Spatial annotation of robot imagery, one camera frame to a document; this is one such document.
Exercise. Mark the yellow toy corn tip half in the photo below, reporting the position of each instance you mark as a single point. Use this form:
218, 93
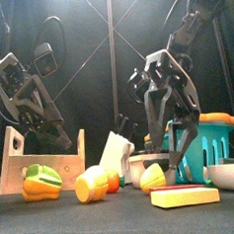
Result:
153, 178

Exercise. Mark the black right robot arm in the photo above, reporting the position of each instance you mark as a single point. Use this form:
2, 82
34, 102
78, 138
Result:
197, 14

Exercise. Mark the yellow toy corn base half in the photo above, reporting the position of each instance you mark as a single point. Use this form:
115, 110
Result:
90, 185

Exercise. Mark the wooden toy crate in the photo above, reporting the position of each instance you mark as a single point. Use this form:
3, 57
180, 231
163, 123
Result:
66, 167

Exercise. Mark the orange and green toy pepper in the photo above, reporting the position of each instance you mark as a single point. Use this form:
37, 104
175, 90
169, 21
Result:
41, 185

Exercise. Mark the red flat toy slice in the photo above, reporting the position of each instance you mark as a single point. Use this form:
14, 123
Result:
176, 187

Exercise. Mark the white toy pot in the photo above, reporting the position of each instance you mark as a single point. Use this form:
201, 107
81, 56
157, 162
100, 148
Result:
139, 170

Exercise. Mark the small green toy piece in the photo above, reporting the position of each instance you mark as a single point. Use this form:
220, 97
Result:
209, 183

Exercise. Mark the white toy knife block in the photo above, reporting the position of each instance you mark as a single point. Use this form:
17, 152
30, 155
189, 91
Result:
115, 155

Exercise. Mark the yellow toy block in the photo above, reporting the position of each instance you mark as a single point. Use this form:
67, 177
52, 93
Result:
184, 197

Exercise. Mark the white round bowl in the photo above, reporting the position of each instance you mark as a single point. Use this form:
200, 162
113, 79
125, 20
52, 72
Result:
230, 177

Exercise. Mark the orange toy carrot piece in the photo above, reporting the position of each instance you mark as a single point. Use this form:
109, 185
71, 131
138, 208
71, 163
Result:
113, 181

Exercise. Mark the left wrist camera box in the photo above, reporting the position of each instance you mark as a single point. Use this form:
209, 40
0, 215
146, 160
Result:
46, 63

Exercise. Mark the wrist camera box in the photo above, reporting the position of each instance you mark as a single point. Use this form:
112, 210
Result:
138, 84
46, 63

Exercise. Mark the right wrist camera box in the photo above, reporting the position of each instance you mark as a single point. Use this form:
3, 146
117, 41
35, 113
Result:
138, 84

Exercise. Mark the slanted metal frame pole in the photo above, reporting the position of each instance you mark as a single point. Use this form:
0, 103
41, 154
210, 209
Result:
225, 75

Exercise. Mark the vertical metal frame pole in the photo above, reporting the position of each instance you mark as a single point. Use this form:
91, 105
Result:
112, 56

